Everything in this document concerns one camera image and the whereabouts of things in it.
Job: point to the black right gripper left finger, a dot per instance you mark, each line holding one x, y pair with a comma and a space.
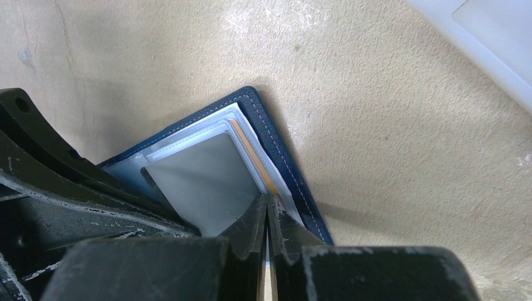
225, 267

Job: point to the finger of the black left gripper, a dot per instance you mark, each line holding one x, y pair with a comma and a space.
44, 214
24, 124

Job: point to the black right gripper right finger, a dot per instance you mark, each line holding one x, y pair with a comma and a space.
305, 268

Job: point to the grey card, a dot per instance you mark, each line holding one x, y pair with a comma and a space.
207, 184

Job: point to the orange card in holder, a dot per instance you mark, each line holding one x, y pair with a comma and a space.
269, 184

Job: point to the white plastic bin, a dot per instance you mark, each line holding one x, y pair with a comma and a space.
494, 35

